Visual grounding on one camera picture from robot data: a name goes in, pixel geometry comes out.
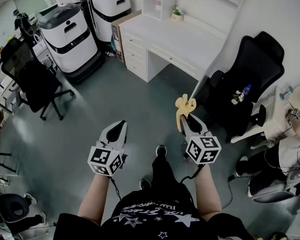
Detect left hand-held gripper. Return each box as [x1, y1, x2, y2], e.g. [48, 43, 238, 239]
[87, 120, 129, 178]

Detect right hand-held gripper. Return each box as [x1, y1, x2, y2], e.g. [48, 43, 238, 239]
[179, 113, 222, 165]

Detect yellow cloth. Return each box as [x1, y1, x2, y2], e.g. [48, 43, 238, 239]
[174, 93, 198, 133]

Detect person's left forearm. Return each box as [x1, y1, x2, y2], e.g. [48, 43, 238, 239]
[77, 168, 111, 226]

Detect person's right forearm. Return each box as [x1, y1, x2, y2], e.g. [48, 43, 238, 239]
[194, 162, 223, 222]

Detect white desk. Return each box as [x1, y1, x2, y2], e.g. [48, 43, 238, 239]
[119, 10, 231, 84]

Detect person's black shoe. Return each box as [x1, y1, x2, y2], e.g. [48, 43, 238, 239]
[139, 178, 152, 191]
[155, 145, 168, 159]

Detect person's black trousers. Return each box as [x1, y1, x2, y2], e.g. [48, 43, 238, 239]
[149, 156, 191, 200]

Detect small white flower pot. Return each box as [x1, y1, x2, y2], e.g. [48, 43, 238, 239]
[231, 90, 245, 105]

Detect blue water bottle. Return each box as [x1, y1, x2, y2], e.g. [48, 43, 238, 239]
[242, 83, 253, 99]

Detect white dressing table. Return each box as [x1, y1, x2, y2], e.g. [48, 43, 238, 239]
[249, 82, 300, 150]

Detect black high-back office chair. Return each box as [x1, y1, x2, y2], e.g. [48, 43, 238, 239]
[197, 31, 286, 145]

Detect person's black star t-shirt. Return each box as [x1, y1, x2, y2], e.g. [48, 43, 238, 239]
[53, 183, 248, 240]

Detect black mesh office chair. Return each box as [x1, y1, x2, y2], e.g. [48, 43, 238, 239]
[1, 37, 76, 121]

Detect brown cardboard box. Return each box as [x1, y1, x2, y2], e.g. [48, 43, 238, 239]
[111, 10, 142, 64]

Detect blue hourglass ornament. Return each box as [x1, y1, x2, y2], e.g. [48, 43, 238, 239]
[279, 85, 294, 101]

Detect white and black robot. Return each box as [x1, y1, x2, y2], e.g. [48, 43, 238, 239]
[79, 0, 133, 44]
[37, 2, 103, 85]

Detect small green potted plant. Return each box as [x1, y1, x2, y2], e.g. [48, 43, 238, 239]
[171, 6, 184, 22]

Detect white paper bag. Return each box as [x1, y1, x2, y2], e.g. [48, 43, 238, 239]
[32, 33, 50, 56]

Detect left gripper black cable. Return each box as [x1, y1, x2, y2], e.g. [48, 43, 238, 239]
[109, 176, 122, 201]

